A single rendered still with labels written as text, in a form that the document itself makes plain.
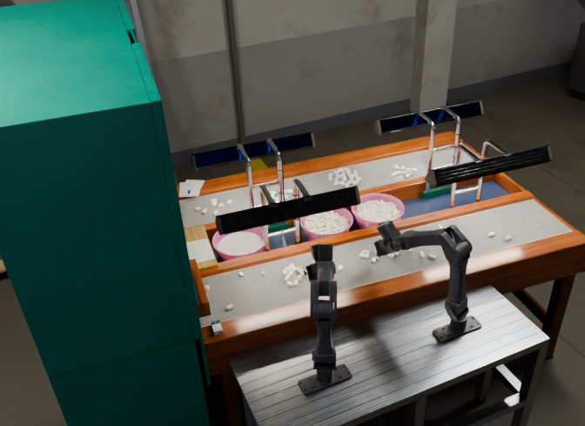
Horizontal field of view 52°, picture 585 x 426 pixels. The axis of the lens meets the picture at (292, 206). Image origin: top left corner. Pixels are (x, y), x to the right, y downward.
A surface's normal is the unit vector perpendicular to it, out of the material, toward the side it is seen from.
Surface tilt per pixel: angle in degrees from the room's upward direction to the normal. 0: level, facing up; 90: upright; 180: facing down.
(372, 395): 0
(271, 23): 90
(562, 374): 0
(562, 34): 90
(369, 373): 0
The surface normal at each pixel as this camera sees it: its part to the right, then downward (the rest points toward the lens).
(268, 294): -0.04, -0.83
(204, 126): 0.40, 0.49
